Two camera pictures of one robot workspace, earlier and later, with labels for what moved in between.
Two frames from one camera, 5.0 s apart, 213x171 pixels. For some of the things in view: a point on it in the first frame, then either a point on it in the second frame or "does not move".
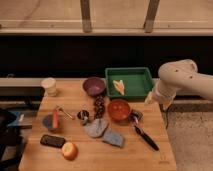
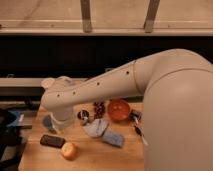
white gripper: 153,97 → 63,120
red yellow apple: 70,151 does not move
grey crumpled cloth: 96,127 does not move
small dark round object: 83,113 does not move
